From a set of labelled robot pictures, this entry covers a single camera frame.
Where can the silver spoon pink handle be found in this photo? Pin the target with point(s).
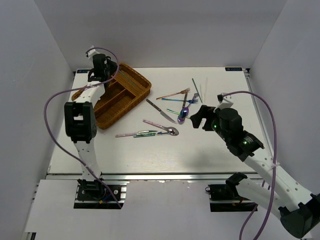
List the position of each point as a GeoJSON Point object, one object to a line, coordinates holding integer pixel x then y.
{"type": "Point", "coordinates": [171, 130]}

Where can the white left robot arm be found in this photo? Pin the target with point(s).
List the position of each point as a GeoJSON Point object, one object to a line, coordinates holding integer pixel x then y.
{"type": "Point", "coordinates": [80, 120]}

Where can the iridescent purple spoon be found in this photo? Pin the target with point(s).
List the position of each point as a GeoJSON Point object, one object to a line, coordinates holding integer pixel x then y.
{"type": "Point", "coordinates": [183, 114]}

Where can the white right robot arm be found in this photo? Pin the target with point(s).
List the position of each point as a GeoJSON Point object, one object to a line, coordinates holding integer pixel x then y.
{"type": "Point", "coordinates": [297, 208]}

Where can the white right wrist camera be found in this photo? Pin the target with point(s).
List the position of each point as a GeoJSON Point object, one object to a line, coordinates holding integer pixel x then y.
{"type": "Point", "coordinates": [224, 101]}

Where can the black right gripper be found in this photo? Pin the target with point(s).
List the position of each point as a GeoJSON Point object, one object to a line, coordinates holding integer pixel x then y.
{"type": "Point", "coordinates": [204, 111]}

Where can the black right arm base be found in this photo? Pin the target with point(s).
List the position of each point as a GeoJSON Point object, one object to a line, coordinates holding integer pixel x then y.
{"type": "Point", "coordinates": [223, 201]}

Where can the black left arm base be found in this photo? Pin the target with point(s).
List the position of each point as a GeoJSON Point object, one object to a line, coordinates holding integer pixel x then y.
{"type": "Point", "coordinates": [94, 195]}

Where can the clear white chopstick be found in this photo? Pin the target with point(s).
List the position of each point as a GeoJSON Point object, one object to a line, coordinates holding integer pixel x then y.
{"type": "Point", "coordinates": [205, 86]}

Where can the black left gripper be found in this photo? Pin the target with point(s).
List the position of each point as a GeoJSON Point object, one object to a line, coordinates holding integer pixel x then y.
{"type": "Point", "coordinates": [113, 65]}

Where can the pink handled knife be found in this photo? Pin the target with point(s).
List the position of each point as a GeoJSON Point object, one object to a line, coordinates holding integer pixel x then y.
{"type": "Point", "coordinates": [130, 134]}

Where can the blue iridescent fork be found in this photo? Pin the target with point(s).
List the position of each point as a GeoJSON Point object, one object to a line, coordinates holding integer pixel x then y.
{"type": "Point", "coordinates": [180, 100]}

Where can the green patterned handle utensil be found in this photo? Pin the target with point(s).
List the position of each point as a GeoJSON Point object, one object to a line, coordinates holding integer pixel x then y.
{"type": "Point", "coordinates": [151, 134]}

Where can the blue right table label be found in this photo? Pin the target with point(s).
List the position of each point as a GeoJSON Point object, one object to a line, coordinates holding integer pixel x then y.
{"type": "Point", "coordinates": [233, 69]}

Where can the blue left table label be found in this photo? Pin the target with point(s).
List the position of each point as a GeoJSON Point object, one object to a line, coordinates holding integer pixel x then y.
{"type": "Point", "coordinates": [83, 71]}

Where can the dark handled silver spoon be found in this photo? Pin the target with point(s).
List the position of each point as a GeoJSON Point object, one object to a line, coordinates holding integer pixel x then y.
{"type": "Point", "coordinates": [187, 103]}

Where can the black handled steel knife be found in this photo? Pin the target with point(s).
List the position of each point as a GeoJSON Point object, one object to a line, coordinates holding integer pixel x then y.
{"type": "Point", "coordinates": [161, 111]}

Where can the rose gold fork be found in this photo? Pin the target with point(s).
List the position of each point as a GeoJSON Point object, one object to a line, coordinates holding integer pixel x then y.
{"type": "Point", "coordinates": [184, 91]}

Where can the blue table label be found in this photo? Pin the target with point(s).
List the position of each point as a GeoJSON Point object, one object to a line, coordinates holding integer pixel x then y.
{"type": "Point", "coordinates": [83, 71]}
{"type": "Point", "coordinates": [233, 69]}

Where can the green handled rainbow fork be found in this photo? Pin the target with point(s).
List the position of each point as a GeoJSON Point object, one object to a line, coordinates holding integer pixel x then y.
{"type": "Point", "coordinates": [176, 113]}

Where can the brown wicker cutlery tray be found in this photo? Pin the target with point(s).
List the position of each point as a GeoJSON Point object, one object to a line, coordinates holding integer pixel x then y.
{"type": "Point", "coordinates": [120, 97]}

